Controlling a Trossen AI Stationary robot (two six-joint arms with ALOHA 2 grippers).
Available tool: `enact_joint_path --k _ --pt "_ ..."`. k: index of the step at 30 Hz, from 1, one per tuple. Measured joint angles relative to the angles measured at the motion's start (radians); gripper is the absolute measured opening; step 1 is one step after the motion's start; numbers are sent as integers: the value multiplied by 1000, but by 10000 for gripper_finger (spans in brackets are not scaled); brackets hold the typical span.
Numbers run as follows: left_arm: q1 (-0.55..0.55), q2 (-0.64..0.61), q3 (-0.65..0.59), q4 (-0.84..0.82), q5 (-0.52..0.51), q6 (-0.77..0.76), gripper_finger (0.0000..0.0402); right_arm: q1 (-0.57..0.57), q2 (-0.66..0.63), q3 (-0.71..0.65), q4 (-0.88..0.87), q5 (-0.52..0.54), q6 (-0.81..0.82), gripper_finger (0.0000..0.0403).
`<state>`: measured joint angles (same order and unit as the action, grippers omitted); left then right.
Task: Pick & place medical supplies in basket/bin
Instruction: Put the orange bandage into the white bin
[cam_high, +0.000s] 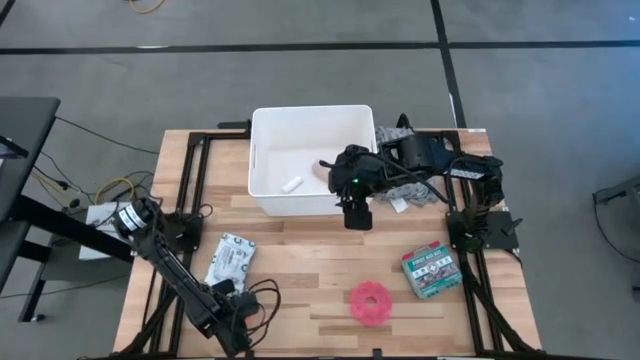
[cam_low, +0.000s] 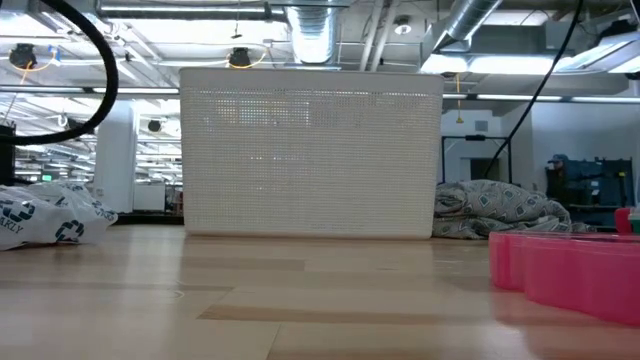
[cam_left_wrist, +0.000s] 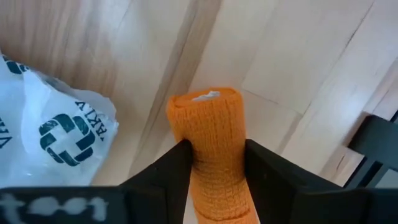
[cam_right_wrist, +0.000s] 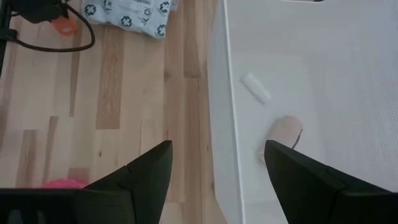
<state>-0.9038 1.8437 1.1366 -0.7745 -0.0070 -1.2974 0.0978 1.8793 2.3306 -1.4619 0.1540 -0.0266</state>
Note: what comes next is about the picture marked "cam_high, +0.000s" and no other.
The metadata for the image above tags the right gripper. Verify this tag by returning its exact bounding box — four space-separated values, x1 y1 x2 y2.
318 145 389 201

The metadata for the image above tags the small white tube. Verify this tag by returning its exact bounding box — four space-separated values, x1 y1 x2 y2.
280 175 305 195

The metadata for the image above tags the white teal-printed supply pouch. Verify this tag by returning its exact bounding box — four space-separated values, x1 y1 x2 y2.
203 232 257 294

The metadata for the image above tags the pink ring toy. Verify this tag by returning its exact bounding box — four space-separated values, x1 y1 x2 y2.
348 280 394 328

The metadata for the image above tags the green first aid kit box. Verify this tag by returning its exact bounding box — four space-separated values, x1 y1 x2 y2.
400 241 464 301

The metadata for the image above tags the white perforated plastic basket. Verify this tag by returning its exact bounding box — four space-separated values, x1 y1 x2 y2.
247 104 379 218

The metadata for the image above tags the grey patterned cloth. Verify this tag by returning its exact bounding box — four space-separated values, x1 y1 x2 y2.
374 125 442 214

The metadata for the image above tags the white power supply box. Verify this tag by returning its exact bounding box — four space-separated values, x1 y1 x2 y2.
78 201 137 262

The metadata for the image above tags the black desk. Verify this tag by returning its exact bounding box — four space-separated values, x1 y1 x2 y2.
0 96 136 324

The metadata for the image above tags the black left wrist camera cable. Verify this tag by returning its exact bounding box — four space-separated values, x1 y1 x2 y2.
243 278 283 347

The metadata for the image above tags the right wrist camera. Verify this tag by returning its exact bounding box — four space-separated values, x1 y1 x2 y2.
341 197 375 232

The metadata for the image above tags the black metal table frame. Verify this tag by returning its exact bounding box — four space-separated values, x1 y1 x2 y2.
112 113 544 360

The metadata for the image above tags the yellow coiled cable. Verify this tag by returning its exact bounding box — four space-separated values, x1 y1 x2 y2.
94 176 137 204

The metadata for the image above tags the black desk cable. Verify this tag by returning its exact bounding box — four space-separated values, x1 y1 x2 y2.
53 115 161 156

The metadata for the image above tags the yellow floor cable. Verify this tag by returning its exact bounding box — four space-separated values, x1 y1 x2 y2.
127 0 167 15

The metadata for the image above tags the black stand with cable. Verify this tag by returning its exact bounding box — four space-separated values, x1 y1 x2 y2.
592 173 640 301

